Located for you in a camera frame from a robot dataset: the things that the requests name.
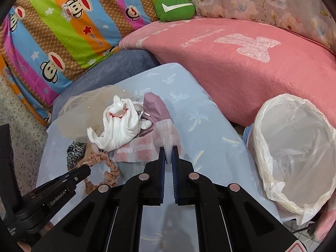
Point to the blue-grey cushion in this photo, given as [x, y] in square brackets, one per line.
[105, 71]

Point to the white cloth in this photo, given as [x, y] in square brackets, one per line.
[113, 134]

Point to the beige mesh net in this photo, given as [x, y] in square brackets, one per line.
[76, 113]

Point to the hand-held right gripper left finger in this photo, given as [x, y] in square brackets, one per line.
[163, 162]

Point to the green pillow with white tick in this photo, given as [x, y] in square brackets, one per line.
[178, 16]

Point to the light blue printed sheet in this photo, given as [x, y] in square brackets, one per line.
[210, 126]

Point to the leopard print scrunchie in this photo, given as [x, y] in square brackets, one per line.
[74, 152]

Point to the light blue plastic bag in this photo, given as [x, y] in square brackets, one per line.
[248, 136]

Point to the striped cartoon print blanket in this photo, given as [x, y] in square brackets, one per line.
[65, 31]

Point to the white plastic bag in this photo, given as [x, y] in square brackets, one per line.
[302, 149]

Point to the purple cloth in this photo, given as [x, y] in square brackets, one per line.
[155, 105]

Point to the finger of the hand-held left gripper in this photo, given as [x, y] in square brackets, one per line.
[65, 191]

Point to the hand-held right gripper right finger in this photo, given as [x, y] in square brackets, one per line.
[174, 162]

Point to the orange spotted scrunchie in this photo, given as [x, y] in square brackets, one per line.
[111, 166]

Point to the pink checkered wipe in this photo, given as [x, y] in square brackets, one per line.
[136, 149]

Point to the pink blanket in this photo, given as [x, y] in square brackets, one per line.
[236, 71]

